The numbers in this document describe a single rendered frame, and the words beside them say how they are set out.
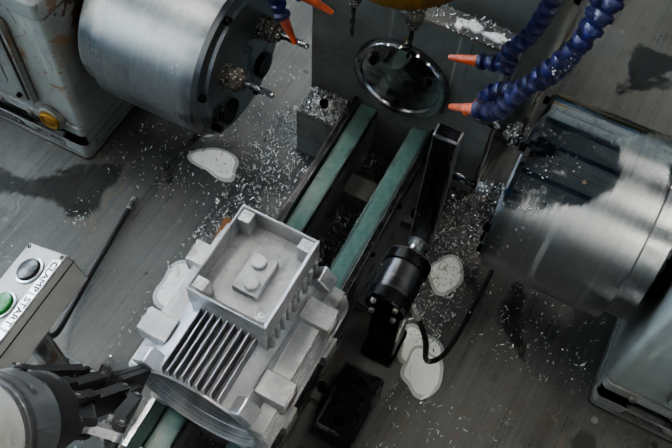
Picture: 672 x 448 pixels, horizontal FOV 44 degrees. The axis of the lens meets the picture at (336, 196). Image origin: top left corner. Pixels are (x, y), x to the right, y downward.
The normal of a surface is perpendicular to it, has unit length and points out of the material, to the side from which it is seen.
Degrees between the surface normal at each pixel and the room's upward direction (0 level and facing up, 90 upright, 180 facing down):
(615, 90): 0
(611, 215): 32
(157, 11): 28
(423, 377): 0
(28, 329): 69
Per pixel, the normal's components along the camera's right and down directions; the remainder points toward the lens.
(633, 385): -0.46, 0.75
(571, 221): -0.29, 0.15
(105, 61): -0.43, 0.57
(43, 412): 0.94, -0.31
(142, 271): 0.04, -0.51
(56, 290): 0.84, 0.20
